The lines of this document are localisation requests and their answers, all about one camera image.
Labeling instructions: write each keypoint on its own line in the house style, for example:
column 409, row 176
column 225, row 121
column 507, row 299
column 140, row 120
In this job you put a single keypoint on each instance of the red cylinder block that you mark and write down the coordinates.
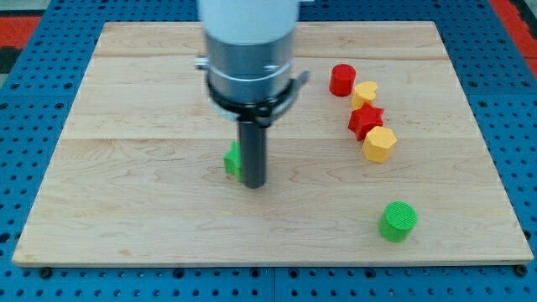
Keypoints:
column 342, row 80

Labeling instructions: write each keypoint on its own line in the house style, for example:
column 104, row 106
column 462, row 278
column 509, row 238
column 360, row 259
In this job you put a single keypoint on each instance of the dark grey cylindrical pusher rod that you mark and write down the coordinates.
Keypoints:
column 252, row 142

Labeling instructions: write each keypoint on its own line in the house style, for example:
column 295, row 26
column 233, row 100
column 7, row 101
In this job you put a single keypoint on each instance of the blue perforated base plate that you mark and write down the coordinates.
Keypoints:
column 41, row 87

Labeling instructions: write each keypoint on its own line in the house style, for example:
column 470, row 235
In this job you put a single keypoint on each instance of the yellow hexagon block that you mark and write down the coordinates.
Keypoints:
column 379, row 144

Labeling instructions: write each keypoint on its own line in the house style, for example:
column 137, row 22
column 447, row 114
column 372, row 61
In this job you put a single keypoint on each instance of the red star block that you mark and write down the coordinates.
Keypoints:
column 364, row 119

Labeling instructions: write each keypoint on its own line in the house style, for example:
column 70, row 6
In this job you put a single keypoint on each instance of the green cylinder block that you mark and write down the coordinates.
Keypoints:
column 397, row 221

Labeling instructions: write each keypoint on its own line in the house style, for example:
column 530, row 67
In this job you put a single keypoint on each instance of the yellow heart block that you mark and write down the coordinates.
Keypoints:
column 364, row 93

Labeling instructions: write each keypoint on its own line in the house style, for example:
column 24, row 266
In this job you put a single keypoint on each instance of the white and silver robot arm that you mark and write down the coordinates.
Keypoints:
column 248, row 64

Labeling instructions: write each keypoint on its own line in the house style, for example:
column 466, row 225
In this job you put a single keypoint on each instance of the green star block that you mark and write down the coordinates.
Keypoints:
column 232, row 161

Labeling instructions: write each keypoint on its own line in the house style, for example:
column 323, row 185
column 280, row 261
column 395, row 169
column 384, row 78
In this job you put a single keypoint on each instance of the wooden board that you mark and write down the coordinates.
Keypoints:
column 137, row 177

